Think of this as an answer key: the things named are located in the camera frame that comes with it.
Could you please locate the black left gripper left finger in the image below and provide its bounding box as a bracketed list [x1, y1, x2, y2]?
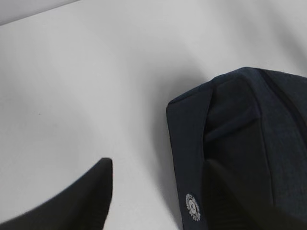
[0, 158, 113, 230]

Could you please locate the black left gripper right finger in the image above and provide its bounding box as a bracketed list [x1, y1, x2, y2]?
[202, 160, 307, 230]

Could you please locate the dark blue lunch bag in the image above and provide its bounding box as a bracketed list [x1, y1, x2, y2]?
[166, 67, 307, 230]

